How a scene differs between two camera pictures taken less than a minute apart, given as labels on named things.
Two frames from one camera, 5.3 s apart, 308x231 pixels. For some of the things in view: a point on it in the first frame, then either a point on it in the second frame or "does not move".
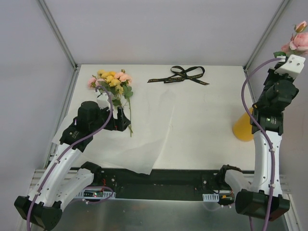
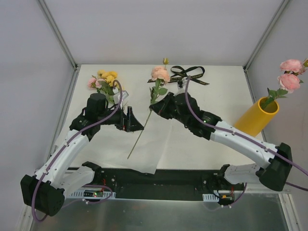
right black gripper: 274,73 -> 169,106
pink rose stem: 298,44 -> 288,82
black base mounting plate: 164,184 does not move
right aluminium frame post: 281,7 does not move
